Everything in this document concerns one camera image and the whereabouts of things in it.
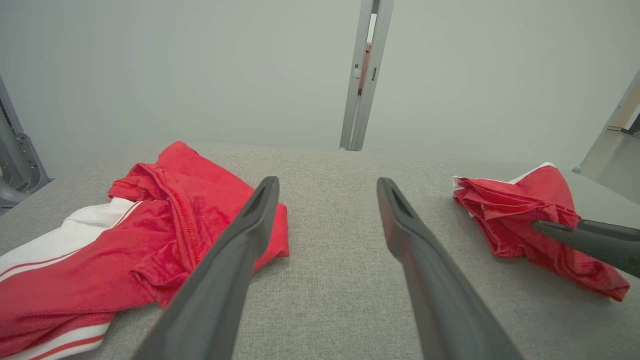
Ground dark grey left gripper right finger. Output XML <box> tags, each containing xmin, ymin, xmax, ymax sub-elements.
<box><xmin>376</xmin><ymin>177</ymin><xmax>524</xmax><ymax>360</ymax></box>

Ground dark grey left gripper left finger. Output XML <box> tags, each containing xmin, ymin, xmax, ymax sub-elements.
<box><xmin>131</xmin><ymin>175</ymin><xmax>280</xmax><ymax>360</ymax></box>

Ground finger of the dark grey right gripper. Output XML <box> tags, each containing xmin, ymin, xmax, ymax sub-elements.
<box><xmin>577</xmin><ymin>219</ymin><xmax>640</xmax><ymax>243</ymax></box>
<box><xmin>531</xmin><ymin>220</ymin><xmax>640</xmax><ymax>279</ymax></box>

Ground red and white numbered jersey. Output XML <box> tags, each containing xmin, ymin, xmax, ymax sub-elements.
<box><xmin>0</xmin><ymin>141</ymin><xmax>290</xmax><ymax>360</ymax></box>

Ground red shorts with white trim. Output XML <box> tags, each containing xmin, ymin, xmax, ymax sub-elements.
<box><xmin>452</xmin><ymin>162</ymin><xmax>631</xmax><ymax>302</ymax></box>

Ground grey partition end post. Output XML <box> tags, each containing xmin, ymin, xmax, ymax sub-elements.
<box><xmin>572</xmin><ymin>70</ymin><xmax>640</xmax><ymax>176</ymax></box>

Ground grey metal stand bracket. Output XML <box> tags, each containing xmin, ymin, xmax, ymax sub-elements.
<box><xmin>0</xmin><ymin>75</ymin><xmax>51</xmax><ymax>210</ymax></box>

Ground red object behind post gap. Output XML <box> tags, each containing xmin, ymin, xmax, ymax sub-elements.
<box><xmin>358</xmin><ymin>42</ymin><xmax>372</xmax><ymax>96</ymax></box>

